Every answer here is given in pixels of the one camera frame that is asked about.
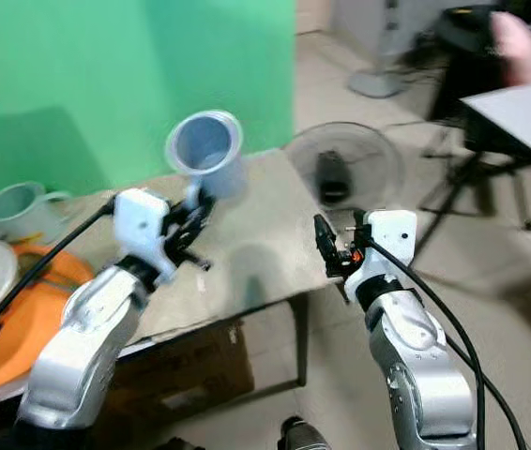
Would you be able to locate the grey plastic cup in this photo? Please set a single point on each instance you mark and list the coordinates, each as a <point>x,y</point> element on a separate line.
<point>207,150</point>

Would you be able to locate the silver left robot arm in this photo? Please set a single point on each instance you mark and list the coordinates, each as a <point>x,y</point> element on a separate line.
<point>83,328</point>

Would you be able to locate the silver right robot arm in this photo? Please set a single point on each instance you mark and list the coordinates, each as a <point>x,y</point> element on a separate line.
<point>420,361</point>

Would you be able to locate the person forearm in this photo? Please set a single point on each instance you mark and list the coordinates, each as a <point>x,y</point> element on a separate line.
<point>519,49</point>

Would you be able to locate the grey floor fan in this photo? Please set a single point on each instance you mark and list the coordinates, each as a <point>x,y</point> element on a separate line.
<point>350,155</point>

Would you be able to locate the brown cardboard box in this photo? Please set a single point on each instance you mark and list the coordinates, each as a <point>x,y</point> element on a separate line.
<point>181,370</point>

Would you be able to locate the green spoon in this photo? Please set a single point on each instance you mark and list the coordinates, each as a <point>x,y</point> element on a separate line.
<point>45,272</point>

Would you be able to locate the grey standing fan base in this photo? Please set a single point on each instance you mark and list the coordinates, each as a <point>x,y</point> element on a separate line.
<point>378,80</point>

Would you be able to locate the green backdrop screen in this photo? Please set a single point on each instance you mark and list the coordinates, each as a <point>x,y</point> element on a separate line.
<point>97,75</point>

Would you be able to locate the pale green mug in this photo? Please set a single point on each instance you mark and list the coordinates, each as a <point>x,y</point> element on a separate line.
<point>17,212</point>

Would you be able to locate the orange round tray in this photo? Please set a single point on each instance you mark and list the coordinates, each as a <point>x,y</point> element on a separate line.
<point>36,328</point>

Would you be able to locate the black robot foot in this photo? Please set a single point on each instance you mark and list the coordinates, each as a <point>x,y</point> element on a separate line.
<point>308,434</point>

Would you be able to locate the grey side table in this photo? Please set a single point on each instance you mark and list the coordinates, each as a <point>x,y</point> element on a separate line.
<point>523,117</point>

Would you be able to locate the black chair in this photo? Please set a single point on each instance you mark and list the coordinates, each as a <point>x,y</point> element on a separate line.
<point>467,47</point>

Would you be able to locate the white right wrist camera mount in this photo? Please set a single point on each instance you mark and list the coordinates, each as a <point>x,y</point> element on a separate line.
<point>392,234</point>

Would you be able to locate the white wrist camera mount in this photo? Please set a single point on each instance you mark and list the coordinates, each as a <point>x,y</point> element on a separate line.
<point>139,223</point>
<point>392,234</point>

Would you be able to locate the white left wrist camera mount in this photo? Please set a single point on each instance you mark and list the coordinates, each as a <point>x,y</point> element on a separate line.
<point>139,223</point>

